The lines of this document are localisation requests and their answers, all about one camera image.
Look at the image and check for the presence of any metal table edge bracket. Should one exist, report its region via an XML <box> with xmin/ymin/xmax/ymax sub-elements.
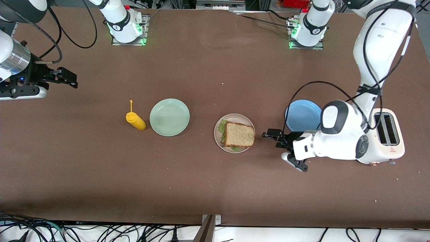
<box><xmin>193</xmin><ymin>214</ymin><xmax>222</xmax><ymax>242</ymax></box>

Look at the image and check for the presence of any green lettuce leaf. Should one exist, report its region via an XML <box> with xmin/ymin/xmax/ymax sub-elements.
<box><xmin>218</xmin><ymin>119</ymin><xmax>246</xmax><ymax>152</ymax></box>

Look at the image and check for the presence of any black cable on table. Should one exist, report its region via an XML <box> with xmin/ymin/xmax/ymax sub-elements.
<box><xmin>232</xmin><ymin>9</ymin><xmax>298</xmax><ymax>30</ymax></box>

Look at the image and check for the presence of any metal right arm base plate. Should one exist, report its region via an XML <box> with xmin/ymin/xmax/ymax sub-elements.
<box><xmin>111</xmin><ymin>13</ymin><xmax>149</xmax><ymax>46</ymax></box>

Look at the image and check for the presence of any grey metal frame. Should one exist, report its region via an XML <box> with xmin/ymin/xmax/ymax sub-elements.
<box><xmin>196</xmin><ymin>0</ymin><xmax>246</xmax><ymax>11</ymax></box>

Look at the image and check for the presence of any beige plate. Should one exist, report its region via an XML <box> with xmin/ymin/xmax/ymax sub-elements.
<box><xmin>214</xmin><ymin>114</ymin><xmax>256</xmax><ymax>154</ymax></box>

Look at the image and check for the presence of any light green plate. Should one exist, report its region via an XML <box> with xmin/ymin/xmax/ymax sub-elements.
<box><xmin>149</xmin><ymin>98</ymin><xmax>190</xmax><ymax>137</ymax></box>

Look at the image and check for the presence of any brown bread slice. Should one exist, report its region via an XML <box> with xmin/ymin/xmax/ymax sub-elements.
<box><xmin>224</xmin><ymin>122</ymin><xmax>256</xmax><ymax>148</ymax></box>

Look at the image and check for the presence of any yellow squeeze bottle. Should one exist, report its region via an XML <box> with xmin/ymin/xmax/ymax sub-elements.
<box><xmin>126</xmin><ymin>100</ymin><xmax>147</xmax><ymax>131</ymax></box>

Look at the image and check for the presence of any red box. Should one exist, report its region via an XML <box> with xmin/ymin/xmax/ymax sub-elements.
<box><xmin>282</xmin><ymin>0</ymin><xmax>310</xmax><ymax>9</ymax></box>

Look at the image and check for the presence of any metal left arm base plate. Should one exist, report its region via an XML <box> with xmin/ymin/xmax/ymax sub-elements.
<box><xmin>288</xmin><ymin>17</ymin><xmax>325</xmax><ymax>50</ymax></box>

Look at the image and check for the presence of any black floor cable with plug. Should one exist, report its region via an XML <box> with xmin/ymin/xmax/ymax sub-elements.
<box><xmin>10</xmin><ymin>230</ymin><xmax>31</xmax><ymax>242</ymax></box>

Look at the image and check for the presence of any white toaster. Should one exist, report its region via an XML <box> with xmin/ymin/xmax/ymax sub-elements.
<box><xmin>357</xmin><ymin>108</ymin><xmax>406</xmax><ymax>166</ymax></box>

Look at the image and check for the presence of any blue plate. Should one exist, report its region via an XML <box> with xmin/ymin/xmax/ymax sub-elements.
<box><xmin>285</xmin><ymin>99</ymin><xmax>323</xmax><ymax>132</ymax></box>

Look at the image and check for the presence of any teal floor cable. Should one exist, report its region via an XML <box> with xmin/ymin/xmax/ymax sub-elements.
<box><xmin>32</xmin><ymin>220</ymin><xmax>66</xmax><ymax>233</ymax></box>

